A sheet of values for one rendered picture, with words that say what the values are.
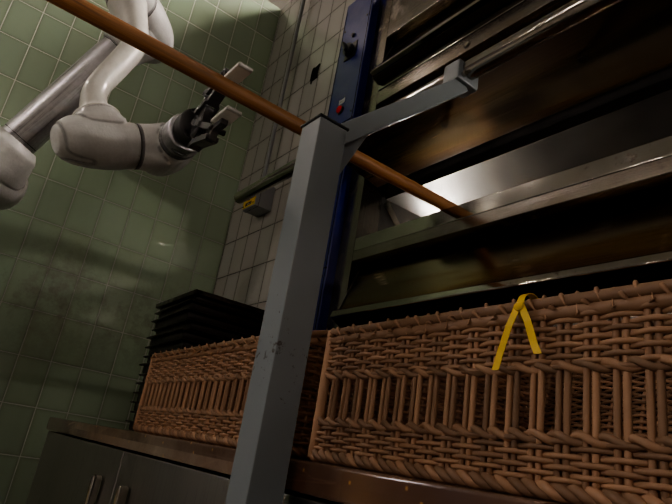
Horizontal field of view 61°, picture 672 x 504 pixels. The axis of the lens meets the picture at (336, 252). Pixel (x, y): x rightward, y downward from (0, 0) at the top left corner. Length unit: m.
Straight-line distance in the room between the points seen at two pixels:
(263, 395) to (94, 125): 0.84
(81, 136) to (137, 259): 1.05
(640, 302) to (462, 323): 0.16
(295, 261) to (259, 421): 0.16
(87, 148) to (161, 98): 1.25
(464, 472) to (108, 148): 0.99
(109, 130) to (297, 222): 0.74
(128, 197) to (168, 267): 0.30
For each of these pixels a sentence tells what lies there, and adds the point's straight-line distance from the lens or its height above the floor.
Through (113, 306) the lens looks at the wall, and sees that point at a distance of 2.21.
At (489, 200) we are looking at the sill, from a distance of 1.29.
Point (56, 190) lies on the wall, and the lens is 2.25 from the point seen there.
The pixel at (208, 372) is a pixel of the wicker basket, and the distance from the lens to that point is 0.96.
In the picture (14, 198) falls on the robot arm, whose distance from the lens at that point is 1.81.
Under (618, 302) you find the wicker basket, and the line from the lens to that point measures 0.46.
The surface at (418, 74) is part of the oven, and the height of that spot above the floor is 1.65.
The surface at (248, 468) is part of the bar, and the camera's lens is 0.57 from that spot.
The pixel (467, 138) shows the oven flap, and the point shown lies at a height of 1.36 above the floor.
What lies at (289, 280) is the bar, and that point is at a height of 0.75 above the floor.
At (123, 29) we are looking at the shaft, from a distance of 1.06.
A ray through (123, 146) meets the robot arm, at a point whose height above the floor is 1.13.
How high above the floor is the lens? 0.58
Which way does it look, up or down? 20 degrees up
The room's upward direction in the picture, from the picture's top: 9 degrees clockwise
